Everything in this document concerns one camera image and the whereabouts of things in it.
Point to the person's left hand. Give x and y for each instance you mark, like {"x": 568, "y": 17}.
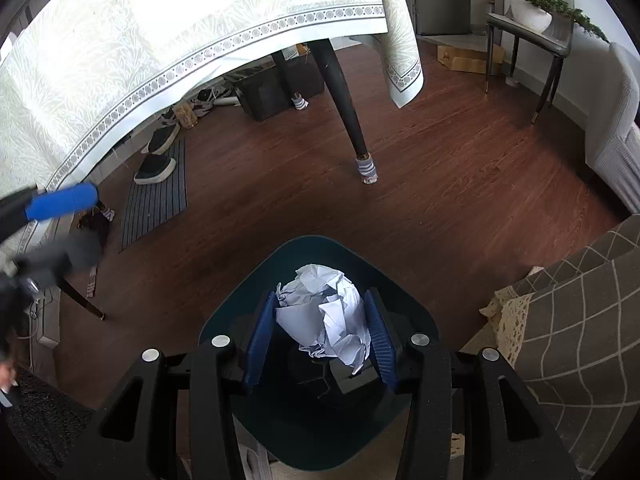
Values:
{"x": 6, "y": 376}

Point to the grey armchair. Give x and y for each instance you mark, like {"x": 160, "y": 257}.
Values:
{"x": 615, "y": 135}

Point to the black storage box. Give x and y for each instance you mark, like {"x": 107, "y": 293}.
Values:
{"x": 275, "y": 90}

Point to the dark striped floor mat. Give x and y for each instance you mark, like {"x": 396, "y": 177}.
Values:
{"x": 155, "y": 205}

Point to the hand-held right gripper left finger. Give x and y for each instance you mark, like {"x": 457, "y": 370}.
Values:
{"x": 260, "y": 345}

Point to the flat brown cardboard box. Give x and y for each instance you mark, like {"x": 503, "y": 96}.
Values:
{"x": 465, "y": 57}

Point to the cream lace undercloth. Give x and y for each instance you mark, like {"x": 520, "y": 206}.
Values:
{"x": 505, "y": 310}

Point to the black table leg with sock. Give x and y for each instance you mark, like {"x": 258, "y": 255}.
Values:
{"x": 290, "y": 80}
{"x": 80, "y": 295}
{"x": 345, "y": 100}

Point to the grey dining chair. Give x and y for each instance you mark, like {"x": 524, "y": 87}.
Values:
{"x": 530, "y": 35}

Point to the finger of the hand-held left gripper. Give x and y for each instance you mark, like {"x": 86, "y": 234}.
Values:
{"x": 65, "y": 257}
{"x": 62, "y": 202}

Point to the large white paper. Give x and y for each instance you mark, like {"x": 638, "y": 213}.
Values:
{"x": 325, "y": 310}

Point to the black white-soled shoe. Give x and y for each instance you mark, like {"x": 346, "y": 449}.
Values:
{"x": 155, "y": 167}
{"x": 162, "y": 140}

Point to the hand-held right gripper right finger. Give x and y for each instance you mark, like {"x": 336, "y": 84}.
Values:
{"x": 382, "y": 345}

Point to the pale green patterned tablecloth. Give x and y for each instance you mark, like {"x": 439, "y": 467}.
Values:
{"x": 150, "y": 35}

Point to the dark teal waste bin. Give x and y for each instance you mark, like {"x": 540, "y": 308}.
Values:
{"x": 310, "y": 435}

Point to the grey checked tablecloth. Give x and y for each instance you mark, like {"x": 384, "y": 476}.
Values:
{"x": 575, "y": 335}

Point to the potted plant in white pot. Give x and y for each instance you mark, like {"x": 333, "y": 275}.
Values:
{"x": 535, "y": 10}

